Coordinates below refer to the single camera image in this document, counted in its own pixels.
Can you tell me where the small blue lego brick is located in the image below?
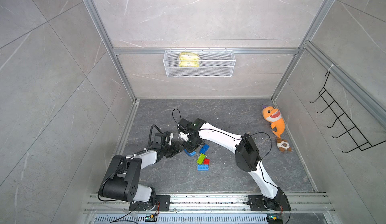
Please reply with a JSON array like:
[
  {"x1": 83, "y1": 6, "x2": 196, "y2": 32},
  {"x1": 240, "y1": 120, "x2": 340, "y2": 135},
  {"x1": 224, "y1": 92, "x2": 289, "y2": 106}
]
[{"x1": 200, "y1": 144, "x2": 210, "y2": 155}]

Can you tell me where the green lego brick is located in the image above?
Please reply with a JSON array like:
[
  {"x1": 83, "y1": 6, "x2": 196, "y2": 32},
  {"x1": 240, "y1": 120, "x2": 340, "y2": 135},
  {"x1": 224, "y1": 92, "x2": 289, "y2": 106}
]
[{"x1": 197, "y1": 153, "x2": 206, "y2": 165}]

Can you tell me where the blue long lego brick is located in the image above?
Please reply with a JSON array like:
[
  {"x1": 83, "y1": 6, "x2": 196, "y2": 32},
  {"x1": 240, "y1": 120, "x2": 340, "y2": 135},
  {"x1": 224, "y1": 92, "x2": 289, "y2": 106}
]
[{"x1": 197, "y1": 164, "x2": 209, "y2": 171}]

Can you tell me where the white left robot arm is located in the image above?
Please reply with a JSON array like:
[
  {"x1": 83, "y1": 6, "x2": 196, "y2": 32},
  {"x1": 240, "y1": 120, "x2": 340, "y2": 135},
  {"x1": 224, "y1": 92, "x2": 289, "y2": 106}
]
[{"x1": 97, "y1": 124, "x2": 184, "y2": 210}]

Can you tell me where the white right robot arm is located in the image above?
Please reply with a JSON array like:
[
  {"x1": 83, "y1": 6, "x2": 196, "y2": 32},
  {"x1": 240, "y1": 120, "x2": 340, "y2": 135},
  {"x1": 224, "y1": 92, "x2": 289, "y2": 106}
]
[{"x1": 177, "y1": 118, "x2": 291, "y2": 211}]

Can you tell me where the yellow packet in basket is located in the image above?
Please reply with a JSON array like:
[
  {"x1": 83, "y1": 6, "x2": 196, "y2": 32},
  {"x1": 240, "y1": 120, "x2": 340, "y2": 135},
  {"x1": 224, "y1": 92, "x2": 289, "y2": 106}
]
[{"x1": 178, "y1": 52, "x2": 201, "y2": 67}]

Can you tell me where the orange shark plush toy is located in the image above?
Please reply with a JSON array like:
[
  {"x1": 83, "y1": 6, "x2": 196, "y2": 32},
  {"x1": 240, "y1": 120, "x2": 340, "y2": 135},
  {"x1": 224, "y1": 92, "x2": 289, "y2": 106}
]
[{"x1": 262, "y1": 105, "x2": 285, "y2": 139}]

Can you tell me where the small brown white plush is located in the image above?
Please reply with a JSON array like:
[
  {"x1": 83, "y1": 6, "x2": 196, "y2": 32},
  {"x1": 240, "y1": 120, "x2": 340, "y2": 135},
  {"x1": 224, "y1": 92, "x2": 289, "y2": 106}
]
[{"x1": 276, "y1": 138, "x2": 292, "y2": 152}]

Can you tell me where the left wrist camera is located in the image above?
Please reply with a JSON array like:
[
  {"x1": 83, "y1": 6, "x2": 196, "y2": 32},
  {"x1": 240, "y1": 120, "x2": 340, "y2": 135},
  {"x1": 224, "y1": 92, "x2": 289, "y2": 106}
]
[{"x1": 150, "y1": 131, "x2": 173, "y2": 151}]

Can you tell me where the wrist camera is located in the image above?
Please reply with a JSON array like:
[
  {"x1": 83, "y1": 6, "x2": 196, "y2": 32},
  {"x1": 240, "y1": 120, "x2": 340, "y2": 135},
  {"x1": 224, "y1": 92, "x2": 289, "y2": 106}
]
[
  {"x1": 177, "y1": 118, "x2": 191, "y2": 142},
  {"x1": 150, "y1": 131, "x2": 173, "y2": 151}
]

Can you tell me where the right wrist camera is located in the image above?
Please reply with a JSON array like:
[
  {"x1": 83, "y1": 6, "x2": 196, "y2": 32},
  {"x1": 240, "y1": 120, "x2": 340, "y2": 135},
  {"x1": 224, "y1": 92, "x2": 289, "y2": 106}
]
[{"x1": 177, "y1": 118, "x2": 191, "y2": 142}]

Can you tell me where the white wire mesh basket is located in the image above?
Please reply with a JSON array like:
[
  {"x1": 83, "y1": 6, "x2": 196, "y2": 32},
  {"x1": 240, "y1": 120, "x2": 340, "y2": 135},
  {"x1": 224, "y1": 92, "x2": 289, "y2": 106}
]
[{"x1": 163, "y1": 50, "x2": 236, "y2": 78}]

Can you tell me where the metal base rail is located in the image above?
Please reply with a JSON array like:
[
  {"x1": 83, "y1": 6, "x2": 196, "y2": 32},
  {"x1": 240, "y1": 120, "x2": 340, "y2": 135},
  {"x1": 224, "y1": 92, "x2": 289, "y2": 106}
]
[{"x1": 81, "y1": 193, "x2": 336, "y2": 224}]

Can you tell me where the aluminium frame rail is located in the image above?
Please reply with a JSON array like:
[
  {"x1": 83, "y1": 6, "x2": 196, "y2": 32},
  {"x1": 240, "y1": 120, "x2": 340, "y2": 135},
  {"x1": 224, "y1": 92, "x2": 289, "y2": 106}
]
[{"x1": 83, "y1": 0, "x2": 139, "y2": 155}]

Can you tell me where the black wire hook rack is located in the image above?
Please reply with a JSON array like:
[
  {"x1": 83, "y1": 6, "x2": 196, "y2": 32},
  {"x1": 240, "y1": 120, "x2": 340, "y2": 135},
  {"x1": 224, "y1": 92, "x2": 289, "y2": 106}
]
[{"x1": 310, "y1": 72, "x2": 386, "y2": 154}]

